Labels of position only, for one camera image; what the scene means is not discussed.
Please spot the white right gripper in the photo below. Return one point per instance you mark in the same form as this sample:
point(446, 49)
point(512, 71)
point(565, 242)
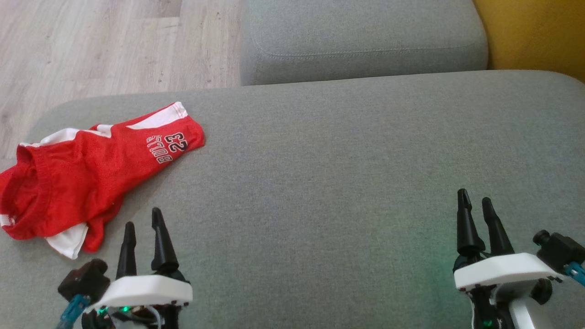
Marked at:
point(502, 269)

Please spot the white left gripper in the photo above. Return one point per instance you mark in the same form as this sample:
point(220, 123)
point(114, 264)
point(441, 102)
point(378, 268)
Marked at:
point(146, 290)

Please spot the red white basketball jersey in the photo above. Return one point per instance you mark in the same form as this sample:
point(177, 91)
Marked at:
point(68, 183)

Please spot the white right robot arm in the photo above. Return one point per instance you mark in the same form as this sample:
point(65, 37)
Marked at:
point(522, 317)

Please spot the grey fabric sofa seat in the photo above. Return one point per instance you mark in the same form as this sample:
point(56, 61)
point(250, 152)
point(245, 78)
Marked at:
point(320, 183)

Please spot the grey fabric sofa cushion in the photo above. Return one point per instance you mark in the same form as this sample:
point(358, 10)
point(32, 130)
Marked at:
point(365, 36)

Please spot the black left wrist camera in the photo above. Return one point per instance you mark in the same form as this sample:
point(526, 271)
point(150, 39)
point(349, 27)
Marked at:
point(84, 278)

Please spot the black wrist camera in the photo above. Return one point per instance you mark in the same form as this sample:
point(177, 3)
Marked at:
point(84, 278)
point(562, 249)

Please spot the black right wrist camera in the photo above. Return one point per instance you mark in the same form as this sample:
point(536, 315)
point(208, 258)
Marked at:
point(562, 249)

